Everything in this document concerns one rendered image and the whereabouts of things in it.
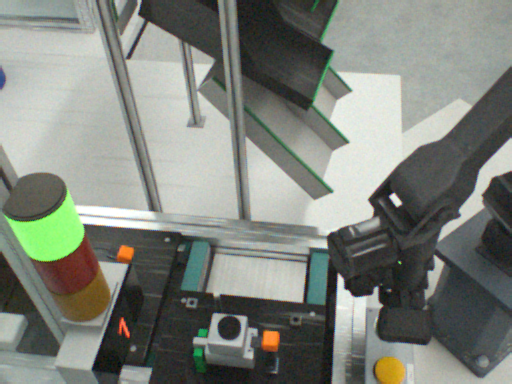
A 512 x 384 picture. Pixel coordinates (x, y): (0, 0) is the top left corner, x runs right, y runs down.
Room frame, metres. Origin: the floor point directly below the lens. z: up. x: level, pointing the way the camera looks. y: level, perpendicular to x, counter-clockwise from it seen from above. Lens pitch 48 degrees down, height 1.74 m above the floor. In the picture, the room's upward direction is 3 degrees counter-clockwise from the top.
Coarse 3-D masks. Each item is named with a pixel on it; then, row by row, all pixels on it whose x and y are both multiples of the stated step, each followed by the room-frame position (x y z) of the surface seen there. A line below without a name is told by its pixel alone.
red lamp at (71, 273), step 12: (84, 240) 0.30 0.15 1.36; (72, 252) 0.29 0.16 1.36; (84, 252) 0.30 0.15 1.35; (36, 264) 0.28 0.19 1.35; (48, 264) 0.28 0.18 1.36; (60, 264) 0.28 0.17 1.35; (72, 264) 0.28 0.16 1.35; (84, 264) 0.29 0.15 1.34; (96, 264) 0.30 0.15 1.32; (48, 276) 0.28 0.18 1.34; (60, 276) 0.28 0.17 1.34; (72, 276) 0.28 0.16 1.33; (84, 276) 0.29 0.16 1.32; (48, 288) 0.28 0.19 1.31; (60, 288) 0.28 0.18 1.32; (72, 288) 0.28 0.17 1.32
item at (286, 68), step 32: (160, 0) 0.73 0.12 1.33; (192, 0) 0.71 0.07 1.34; (256, 0) 0.81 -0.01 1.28; (192, 32) 0.71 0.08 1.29; (256, 32) 0.79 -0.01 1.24; (288, 32) 0.80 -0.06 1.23; (256, 64) 0.68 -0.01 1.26; (288, 64) 0.74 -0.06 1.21; (320, 64) 0.76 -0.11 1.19; (288, 96) 0.66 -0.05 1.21
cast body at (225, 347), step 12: (216, 324) 0.37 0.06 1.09; (228, 324) 0.36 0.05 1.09; (240, 324) 0.36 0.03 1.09; (216, 336) 0.35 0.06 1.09; (228, 336) 0.34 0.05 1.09; (240, 336) 0.35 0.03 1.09; (204, 348) 0.36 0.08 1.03; (216, 348) 0.34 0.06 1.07; (228, 348) 0.34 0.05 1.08; (240, 348) 0.33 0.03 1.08; (252, 348) 0.35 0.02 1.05; (216, 360) 0.34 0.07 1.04; (228, 360) 0.34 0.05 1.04; (240, 360) 0.33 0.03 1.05; (252, 360) 0.33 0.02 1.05
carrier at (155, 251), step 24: (96, 240) 0.60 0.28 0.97; (120, 240) 0.60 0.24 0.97; (144, 240) 0.60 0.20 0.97; (168, 240) 0.59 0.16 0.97; (144, 264) 0.55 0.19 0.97; (168, 264) 0.55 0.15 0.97; (144, 288) 0.50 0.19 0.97; (168, 288) 0.51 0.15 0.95; (144, 312) 0.46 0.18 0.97; (144, 336) 0.42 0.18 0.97; (144, 360) 0.38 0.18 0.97
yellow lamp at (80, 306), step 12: (96, 276) 0.30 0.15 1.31; (84, 288) 0.28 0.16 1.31; (96, 288) 0.29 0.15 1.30; (108, 288) 0.31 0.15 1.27; (60, 300) 0.28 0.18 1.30; (72, 300) 0.28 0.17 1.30; (84, 300) 0.28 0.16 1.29; (96, 300) 0.29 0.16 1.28; (108, 300) 0.30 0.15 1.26; (60, 312) 0.29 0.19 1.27; (72, 312) 0.28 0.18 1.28; (84, 312) 0.28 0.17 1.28; (96, 312) 0.28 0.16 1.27
